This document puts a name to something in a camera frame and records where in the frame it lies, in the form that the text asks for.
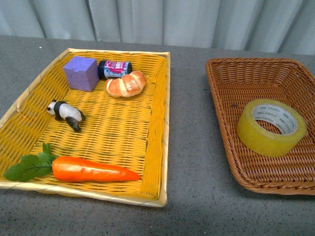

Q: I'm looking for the yellow packing tape roll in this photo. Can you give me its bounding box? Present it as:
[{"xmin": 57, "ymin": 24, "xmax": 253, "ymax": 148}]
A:
[{"xmin": 236, "ymin": 99, "xmax": 307, "ymax": 157}]

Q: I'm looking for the yellow woven basket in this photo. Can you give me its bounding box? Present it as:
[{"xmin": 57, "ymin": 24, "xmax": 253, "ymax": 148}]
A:
[{"xmin": 0, "ymin": 48, "xmax": 171, "ymax": 207}]

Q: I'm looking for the brown wicker basket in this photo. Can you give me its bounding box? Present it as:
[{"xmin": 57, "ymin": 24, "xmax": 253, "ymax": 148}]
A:
[{"xmin": 205, "ymin": 58, "xmax": 315, "ymax": 195}]

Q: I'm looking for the toy croissant bread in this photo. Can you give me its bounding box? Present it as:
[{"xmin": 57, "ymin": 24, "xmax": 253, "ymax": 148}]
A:
[{"xmin": 105, "ymin": 71, "xmax": 147, "ymax": 97}]

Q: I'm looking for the small dark labelled jar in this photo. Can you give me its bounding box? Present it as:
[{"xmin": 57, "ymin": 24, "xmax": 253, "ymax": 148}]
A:
[{"xmin": 98, "ymin": 60, "xmax": 133, "ymax": 79}]

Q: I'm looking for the purple foam cube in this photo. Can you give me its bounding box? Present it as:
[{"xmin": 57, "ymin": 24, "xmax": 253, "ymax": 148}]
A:
[{"xmin": 63, "ymin": 56, "xmax": 99, "ymax": 91}]

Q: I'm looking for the toy panda figure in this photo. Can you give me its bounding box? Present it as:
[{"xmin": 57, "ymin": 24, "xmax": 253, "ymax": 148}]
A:
[{"xmin": 46, "ymin": 99, "xmax": 86, "ymax": 132}]

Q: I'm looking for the orange toy carrot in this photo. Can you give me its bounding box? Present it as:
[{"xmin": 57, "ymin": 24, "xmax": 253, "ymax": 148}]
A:
[{"xmin": 3, "ymin": 143, "xmax": 141, "ymax": 182}]

